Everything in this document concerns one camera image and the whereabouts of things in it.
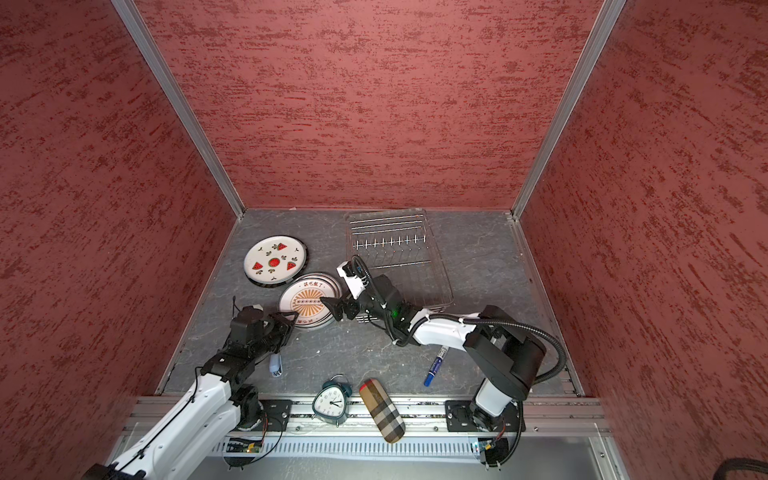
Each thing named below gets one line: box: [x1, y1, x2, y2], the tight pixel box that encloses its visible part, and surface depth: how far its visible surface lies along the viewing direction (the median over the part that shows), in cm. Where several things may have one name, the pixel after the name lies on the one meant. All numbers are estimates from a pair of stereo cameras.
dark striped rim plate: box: [243, 234, 309, 289], surface depth 103 cm
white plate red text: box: [278, 273, 342, 329], surface depth 94 cm
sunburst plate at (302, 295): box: [279, 273, 341, 328], surface depth 94 cm
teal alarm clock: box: [312, 374, 353, 427], surface depth 74 cm
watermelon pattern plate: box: [243, 234, 309, 288], surface depth 104 cm
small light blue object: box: [269, 353, 283, 378], surface depth 81 cm
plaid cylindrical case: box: [359, 378, 407, 443], surface depth 74 cm
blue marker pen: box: [423, 346, 449, 387], surface depth 83 cm
